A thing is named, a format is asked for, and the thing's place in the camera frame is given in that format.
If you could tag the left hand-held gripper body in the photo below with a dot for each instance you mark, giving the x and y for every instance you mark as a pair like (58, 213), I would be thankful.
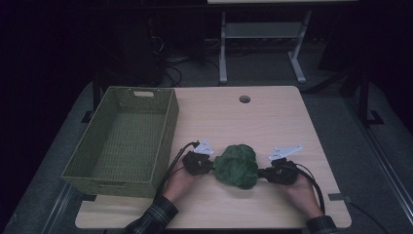
(196, 162)

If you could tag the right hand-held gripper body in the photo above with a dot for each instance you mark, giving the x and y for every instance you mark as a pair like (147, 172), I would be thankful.
(282, 172)

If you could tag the green fuzzy cloth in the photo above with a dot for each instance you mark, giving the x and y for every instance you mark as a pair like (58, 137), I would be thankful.
(237, 167)

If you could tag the green woven basket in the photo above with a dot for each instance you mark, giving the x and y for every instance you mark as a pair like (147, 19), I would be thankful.
(123, 143)

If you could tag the person's left hand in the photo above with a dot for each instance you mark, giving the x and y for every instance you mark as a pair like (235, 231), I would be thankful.
(180, 185)

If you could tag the person's right hand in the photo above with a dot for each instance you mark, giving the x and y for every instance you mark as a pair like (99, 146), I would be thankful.
(303, 195)

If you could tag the grey tape strip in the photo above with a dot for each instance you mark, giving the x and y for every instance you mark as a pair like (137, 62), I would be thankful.
(339, 197)

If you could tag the white table with metal legs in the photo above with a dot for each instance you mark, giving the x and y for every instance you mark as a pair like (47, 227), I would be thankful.
(263, 30)

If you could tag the metal floor rail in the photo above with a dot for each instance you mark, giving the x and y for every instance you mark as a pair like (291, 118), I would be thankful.
(60, 208)
(383, 162)

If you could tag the black stand post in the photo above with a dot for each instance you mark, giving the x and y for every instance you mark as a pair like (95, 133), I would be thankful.
(96, 94)
(364, 97)

